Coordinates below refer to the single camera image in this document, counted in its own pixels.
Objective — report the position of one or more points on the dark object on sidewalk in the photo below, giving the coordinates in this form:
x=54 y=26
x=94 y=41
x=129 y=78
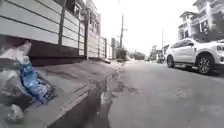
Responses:
x=106 y=61

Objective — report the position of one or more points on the green bush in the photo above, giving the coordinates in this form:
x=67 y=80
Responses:
x=121 y=53

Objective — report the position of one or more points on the distant trees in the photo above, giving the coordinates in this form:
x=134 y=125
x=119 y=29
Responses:
x=137 y=55

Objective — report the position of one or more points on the utility pole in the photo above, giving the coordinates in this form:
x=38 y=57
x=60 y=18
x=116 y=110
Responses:
x=122 y=30

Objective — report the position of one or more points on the concrete kerb with gutter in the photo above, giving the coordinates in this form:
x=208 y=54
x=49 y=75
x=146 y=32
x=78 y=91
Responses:
x=86 y=103

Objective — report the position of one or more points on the grey concrete sidewalk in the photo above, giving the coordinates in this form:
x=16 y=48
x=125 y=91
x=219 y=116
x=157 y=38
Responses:
x=66 y=80

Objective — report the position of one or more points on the parked vehicle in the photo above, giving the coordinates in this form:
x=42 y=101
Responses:
x=160 y=57

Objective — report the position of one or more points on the thin pole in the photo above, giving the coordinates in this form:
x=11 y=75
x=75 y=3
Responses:
x=162 y=38

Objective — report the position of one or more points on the grey asphalt road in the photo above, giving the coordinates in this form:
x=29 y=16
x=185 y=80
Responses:
x=160 y=100

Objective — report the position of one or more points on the white car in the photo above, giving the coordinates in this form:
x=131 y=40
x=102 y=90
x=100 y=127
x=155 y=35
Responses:
x=195 y=53

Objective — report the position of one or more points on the pile of rubbish bags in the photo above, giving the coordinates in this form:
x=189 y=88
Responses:
x=20 y=80

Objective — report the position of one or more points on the multi-storey building with balconies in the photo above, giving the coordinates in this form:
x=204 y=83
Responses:
x=200 y=21

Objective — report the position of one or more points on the building behind slatted wall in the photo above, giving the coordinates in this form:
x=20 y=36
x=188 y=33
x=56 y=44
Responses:
x=87 y=15

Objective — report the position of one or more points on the white slatted boundary wall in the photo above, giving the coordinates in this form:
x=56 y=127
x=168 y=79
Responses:
x=40 y=26

